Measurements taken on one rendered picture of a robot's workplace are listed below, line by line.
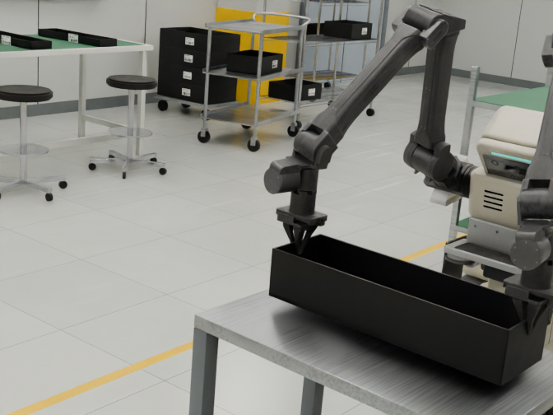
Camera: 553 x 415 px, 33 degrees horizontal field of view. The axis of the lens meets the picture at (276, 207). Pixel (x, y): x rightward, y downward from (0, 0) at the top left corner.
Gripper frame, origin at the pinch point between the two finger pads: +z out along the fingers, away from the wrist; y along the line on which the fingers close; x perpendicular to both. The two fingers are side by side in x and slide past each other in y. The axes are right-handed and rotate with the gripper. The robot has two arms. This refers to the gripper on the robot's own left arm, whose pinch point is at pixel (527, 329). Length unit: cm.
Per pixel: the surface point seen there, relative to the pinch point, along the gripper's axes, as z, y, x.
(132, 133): 59, -399, 247
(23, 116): 39, -396, 159
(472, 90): -12, -139, 223
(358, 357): 11.1, -27.3, -15.3
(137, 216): 86, -319, 183
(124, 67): 46, -590, 400
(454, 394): 11.3, -6.0, -14.1
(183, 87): 56, -528, 416
